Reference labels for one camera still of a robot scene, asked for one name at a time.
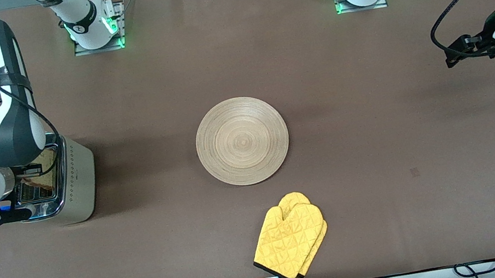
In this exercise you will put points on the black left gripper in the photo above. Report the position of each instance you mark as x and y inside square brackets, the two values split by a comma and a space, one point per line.
[488, 41]

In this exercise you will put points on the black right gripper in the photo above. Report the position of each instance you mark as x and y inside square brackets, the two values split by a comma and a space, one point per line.
[31, 172]

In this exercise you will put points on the brown bread slice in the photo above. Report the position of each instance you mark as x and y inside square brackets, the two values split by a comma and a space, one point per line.
[45, 169]

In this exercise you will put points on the round wooden plate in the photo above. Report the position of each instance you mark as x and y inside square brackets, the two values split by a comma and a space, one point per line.
[243, 142]

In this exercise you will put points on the chrome two-slot toaster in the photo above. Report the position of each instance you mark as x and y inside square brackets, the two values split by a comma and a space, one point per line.
[80, 189]

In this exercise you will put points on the yellow quilted oven mitt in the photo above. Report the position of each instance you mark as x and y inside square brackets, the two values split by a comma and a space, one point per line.
[294, 198]
[285, 239]

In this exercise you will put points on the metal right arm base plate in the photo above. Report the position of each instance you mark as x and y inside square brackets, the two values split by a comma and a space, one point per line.
[121, 23]

